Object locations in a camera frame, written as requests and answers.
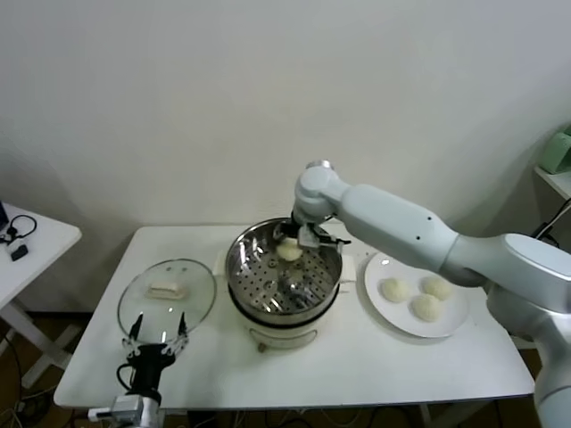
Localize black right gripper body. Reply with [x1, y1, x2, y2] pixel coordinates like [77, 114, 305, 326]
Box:
[289, 208, 319, 234]

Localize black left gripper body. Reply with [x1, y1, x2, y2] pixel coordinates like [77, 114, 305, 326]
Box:
[128, 342, 178, 397]

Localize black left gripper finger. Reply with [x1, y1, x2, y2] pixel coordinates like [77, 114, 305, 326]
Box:
[123, 312, 145, 358]
[161, 311, 190, 357]

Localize white steamed baozi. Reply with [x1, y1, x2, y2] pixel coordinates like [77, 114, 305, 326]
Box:
[275, 238, 304, 263]
[378, 276, 410, 304]
[421, 276, 454, 300]
[410, 293, 443, 322]

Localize stainless steel steamer basket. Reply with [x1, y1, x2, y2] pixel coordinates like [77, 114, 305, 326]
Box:
[224, 217, 344, 317]

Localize glass pot lid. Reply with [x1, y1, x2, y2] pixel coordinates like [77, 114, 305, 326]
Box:
[117, 258, 219, 344]

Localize white electric cooker base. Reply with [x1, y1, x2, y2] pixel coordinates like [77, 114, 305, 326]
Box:
[212, 249, 358, 353]

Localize white side table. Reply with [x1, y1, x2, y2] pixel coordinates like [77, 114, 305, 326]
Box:
[0, 202, 84, 389]

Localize white round plate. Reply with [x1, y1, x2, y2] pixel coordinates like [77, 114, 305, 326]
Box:
[363, 247, 472, 339]

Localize white shelf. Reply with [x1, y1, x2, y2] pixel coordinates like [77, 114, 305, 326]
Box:
[534, 165, 571, 202]

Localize light green container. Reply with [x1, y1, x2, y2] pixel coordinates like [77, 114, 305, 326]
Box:
[542, 126, 571, 176]

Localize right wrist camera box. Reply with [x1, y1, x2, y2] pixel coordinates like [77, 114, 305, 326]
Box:
[297, 225, 352, 250]

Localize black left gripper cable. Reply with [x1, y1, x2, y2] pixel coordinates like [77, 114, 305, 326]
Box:
[116, 363, 136, 393]

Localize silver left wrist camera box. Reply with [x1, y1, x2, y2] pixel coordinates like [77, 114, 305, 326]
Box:
[87, 395, 147, 423]

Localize black floor cable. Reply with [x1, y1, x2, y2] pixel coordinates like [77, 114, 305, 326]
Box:
[0, 329, 24, 428]

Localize black headphones with cable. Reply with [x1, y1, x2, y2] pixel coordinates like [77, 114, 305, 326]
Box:
[0, 215, 38, 245]

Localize black wall cable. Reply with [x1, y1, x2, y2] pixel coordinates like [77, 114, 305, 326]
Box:
[534, 208, 564, 249]

